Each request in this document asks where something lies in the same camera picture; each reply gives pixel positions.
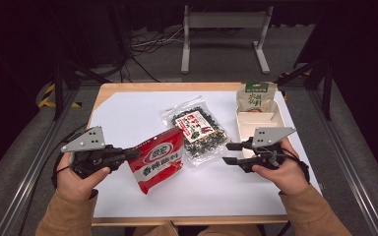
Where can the aluminium rail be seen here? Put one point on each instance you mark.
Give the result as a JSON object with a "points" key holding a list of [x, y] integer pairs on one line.
{"points": [[29, 177], [351, 177]]}

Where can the cream compartment box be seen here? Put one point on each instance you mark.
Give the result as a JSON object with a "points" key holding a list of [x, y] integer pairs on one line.
{"points": [[259, 119]]}

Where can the white metal stand frame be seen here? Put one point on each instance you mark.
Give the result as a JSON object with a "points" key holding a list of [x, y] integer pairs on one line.
{"points": [[224, 19]]}

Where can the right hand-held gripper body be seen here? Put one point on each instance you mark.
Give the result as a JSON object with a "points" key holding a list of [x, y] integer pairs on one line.
{"points": [[270, 136]]}

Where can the black metal stand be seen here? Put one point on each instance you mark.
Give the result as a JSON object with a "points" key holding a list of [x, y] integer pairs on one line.
{"points": [[326, 95], [58, 91]]}

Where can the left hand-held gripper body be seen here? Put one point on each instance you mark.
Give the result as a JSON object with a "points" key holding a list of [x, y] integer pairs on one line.
{"points": [[87, 141]]}

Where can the red seasoning packet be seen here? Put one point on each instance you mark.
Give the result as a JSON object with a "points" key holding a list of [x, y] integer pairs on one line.
{"points": [[157, 160]]}

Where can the person's right hand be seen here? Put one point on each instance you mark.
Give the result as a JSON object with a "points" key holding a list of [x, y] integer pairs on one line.
{"points": [[288, 178]]}

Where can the clear dried seaweed packet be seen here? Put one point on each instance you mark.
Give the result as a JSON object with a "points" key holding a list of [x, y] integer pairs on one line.
{"points": [[200, 131]]}

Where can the person's left hand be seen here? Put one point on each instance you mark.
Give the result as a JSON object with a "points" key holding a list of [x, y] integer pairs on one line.
{"points": [[75, 187]]}

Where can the beige green-topped food packet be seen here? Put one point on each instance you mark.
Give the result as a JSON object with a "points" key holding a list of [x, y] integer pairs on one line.
{"points": [[256, 98]]}

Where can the white table mat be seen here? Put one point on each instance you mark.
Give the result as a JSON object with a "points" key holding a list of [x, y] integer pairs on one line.
{"points": [[210, 196]]}

